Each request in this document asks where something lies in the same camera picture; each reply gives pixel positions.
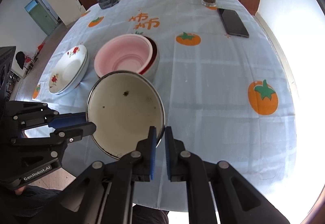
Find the black smartphone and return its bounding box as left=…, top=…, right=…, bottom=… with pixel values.
left=218, top=9, right=249, bottom=38

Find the white enamel bowl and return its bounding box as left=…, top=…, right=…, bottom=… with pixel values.
left=86, top=71, right=165, bottom=159

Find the white persimmon tablecloth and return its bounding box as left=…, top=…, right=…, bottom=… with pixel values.
left=31, top=0, right=296, bottom=211

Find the red plastic bowl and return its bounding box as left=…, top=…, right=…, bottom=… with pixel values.
left=94, top=33, right=154, bottom=78

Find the green door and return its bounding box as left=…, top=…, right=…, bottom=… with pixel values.
left=25, top=0, right=57, bottom=36

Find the stainless steel bowl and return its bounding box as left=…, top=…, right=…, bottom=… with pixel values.
left=97, top=36, right=161, bottom=81

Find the person's left hand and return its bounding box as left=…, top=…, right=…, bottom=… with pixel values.
left=14, top=185, right=28, bottom=195

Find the white floral plate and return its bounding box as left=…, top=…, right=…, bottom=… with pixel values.
left=49, top=45, right=89, bottom=95

